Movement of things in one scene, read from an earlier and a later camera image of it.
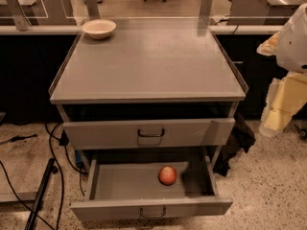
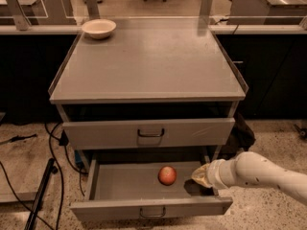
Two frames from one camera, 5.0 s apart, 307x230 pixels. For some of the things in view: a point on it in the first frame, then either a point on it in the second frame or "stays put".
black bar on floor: [36, 211] stays put
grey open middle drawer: [131, 190] stays put
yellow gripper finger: [286, 94] to [209, 174]
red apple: [167, 175] stays put
